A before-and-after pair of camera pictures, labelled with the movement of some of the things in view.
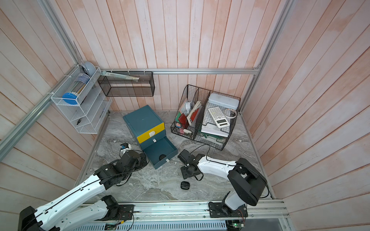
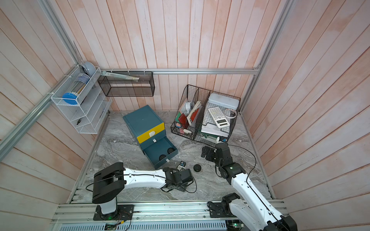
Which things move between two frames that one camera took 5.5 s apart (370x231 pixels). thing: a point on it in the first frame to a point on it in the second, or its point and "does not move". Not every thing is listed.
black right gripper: [184, 173] to [212, 151]
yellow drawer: [151, 133] does not move
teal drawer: [161, 152] does not move
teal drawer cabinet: [147, 126] does not move
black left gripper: [140, 165] to [184, 186]
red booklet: [183, 121] does not move
